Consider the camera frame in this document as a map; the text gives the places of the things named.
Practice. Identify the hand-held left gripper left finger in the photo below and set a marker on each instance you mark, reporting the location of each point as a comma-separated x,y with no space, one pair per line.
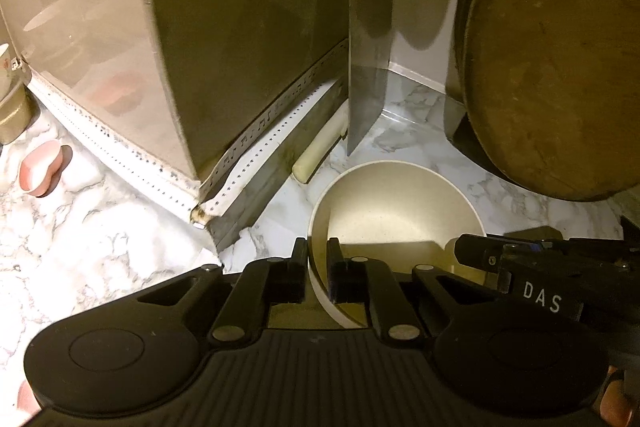
299,269

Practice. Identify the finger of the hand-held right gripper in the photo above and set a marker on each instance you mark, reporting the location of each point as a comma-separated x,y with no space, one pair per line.
480,252

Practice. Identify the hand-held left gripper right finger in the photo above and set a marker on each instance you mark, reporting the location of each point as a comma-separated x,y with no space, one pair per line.
336,274

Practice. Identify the cream bowl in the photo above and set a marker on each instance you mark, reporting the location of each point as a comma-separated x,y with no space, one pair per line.
380,202

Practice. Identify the person's right hand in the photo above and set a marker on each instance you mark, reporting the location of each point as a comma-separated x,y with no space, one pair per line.
616,402

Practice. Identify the white rolling pin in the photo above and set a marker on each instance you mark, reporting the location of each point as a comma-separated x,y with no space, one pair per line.
320,149

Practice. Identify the round wooden cutting board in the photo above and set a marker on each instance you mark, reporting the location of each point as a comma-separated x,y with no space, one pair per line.
550,57

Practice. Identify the steel cleaver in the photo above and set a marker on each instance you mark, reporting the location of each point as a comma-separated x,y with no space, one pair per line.
370,52

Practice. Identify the small pink heart dish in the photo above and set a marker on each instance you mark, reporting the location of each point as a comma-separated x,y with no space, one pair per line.
42,167

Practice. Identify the beige bowl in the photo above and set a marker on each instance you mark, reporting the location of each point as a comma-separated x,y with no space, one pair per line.
17,117

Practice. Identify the white floral bowl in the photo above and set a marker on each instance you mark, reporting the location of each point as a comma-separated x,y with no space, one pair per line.
4,72

